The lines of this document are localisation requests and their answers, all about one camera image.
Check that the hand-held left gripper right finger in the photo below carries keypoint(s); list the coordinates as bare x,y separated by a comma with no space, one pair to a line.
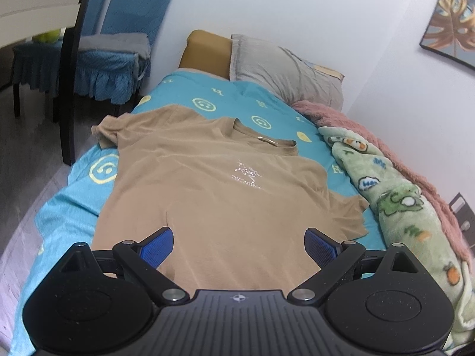
321,246

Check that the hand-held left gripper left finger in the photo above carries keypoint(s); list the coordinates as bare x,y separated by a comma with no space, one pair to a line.
157,246

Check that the tan printed t-shirt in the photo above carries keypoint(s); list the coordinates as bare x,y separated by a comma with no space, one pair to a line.
222,211

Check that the green cartoon blanket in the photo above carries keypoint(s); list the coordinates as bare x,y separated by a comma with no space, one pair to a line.
400,207

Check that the pink fluffy blanket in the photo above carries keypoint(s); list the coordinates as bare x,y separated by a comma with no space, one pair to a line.
371,133

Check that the dark grey box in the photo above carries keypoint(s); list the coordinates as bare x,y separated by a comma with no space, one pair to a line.
464,218

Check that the blue printed bedsheet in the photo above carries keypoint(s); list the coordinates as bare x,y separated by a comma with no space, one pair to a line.
178,89

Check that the tan thin pillow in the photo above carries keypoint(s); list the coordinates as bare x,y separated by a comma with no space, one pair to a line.
330,72

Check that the grey pillow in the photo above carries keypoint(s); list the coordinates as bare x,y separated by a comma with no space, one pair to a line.
267,66

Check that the tan upholstered bed end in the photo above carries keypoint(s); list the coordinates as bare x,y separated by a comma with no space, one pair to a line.
204,52

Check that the grey seat cushion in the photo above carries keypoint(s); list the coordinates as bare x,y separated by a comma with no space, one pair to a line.
111,42

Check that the blue covered chair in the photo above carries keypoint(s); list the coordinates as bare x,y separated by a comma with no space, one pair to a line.
37,63
137,0

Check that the green fruit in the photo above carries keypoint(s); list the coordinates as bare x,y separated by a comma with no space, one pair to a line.
46,37

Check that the white and dark table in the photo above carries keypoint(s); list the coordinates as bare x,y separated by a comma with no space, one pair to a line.
33,11

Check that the leaf wall picture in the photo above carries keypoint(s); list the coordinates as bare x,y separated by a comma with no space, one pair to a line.
452,18

